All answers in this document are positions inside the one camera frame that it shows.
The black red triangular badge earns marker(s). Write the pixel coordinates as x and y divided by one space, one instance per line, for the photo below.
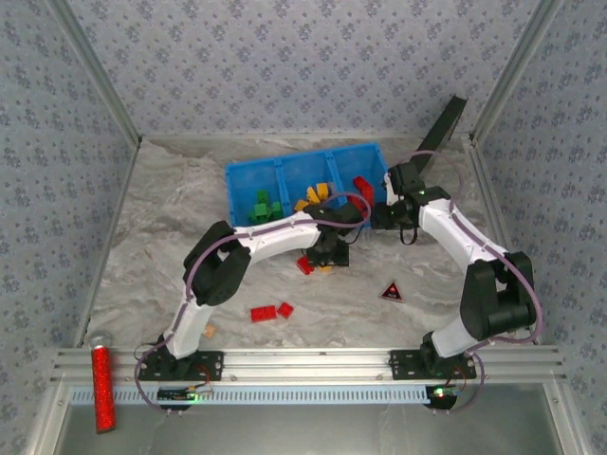
391 293

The blue three-compartment plastic bin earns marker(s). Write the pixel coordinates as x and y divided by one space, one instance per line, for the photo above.
246 189

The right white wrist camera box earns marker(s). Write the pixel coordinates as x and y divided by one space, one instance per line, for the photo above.
389 187

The yellow lego brick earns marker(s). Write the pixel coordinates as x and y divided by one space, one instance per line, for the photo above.
301 205
325 269
323 190

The green lego brick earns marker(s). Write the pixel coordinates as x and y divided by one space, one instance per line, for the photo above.
258 213
261 195
275 210

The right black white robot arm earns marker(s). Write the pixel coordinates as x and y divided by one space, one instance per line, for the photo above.
493 303

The aluminium lower frame bar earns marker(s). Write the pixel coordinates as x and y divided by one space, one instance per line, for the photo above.
47 422
566 422

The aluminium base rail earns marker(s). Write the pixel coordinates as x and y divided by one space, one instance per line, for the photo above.
308 365

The small red lego brick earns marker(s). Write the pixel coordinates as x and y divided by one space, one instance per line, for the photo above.
285 310

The aluminium corner post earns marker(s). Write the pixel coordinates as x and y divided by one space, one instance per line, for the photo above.
97 71
518 71

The small orange wooden tile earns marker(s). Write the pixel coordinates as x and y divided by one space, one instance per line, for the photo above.
210 331

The orange lego brick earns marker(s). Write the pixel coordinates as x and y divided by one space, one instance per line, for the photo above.
313 194

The black flat panel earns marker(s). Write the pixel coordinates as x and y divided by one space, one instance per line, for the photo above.
446 125

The red glitter cylinder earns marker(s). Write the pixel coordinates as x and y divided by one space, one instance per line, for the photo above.
103 393

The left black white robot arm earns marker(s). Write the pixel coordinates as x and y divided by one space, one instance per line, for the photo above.
213 275

